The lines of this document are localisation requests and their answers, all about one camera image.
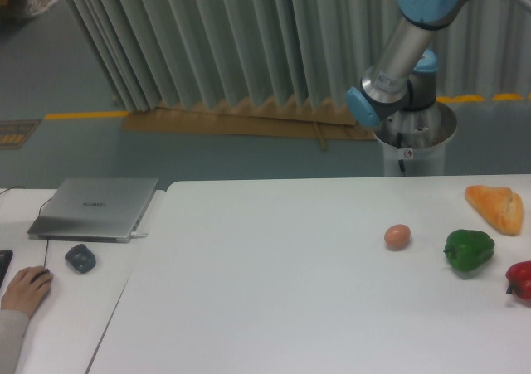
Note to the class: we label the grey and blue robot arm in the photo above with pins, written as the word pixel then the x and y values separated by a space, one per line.
pixel 401 79

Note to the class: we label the pale green folding curtain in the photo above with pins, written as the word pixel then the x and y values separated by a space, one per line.
pixel 278 58

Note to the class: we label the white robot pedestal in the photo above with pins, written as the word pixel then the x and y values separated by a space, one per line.
pixel 414 142

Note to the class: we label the black computer mouse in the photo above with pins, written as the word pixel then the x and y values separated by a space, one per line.
pixel 41 278

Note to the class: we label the brown cardboard sheet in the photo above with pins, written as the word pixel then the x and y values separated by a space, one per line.
pixel 290 120

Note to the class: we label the black keyboard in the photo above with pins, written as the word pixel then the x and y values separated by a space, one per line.
pixel 5 261

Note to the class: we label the silver closed laptop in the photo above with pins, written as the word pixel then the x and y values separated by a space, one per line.
pixel 105 209

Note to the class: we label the brown egg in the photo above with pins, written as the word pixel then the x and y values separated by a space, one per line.
pixel 397 237

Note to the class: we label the grey sleeved forearm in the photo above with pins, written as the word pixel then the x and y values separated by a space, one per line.
pixel 14 325

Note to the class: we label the small black controller device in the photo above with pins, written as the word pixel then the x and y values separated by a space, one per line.
pixel 81 259

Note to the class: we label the person's bare hand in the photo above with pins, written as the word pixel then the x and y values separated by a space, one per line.
pixel 20 295

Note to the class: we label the green bell pepper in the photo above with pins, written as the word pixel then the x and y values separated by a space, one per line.
pixel 467 250

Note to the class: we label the orange bread loaf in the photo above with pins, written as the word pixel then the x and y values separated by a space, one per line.
pixel 502 208

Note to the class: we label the red bell pepper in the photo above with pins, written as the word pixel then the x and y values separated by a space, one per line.
pixel 519 277

